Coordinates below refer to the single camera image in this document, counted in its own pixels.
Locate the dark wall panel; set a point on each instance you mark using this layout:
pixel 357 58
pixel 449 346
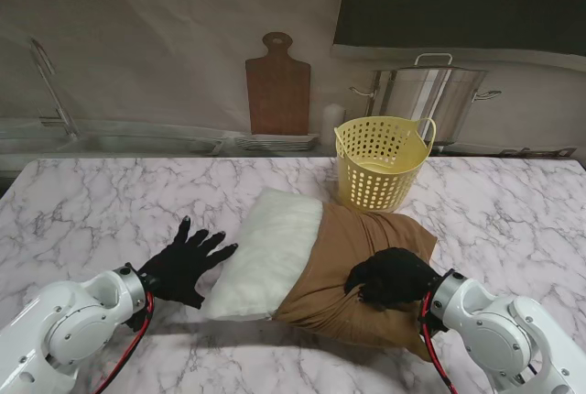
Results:
pixel 458 0

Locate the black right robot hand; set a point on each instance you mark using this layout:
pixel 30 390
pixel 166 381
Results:
pixel 393 277

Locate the large steel stock pot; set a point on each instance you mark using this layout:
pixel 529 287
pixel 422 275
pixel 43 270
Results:
pixel 426 101

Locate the stack of white plates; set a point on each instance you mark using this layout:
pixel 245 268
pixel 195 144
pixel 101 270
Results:
pixel 274 142

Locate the chrome kitchen faucet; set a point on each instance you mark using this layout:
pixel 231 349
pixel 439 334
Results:
pixel 50 82

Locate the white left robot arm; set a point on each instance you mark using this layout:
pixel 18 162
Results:
pixel 68 320

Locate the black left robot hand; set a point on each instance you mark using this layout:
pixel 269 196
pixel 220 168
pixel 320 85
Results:
pixel 178 270

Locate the brown wooden cutting board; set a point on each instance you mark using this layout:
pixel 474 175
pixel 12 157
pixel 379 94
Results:
pixel 278 91

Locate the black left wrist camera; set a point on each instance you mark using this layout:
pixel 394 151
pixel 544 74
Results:
pixel 136 322

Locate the brown pillowcase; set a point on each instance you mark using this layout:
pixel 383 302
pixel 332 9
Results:
pixel 339 265

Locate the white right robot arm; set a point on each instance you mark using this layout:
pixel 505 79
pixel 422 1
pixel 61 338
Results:
pixel 503 320

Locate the white pillow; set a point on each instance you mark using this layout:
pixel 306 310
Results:
pixel 270 252

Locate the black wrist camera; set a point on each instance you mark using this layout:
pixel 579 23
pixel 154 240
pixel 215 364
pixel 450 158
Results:
pixel 136 322
pixel 432 323

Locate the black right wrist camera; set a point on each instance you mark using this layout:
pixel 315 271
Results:
pixel 432 323

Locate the yellow perforated laundry basket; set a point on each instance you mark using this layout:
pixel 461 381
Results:
pixel 380 169

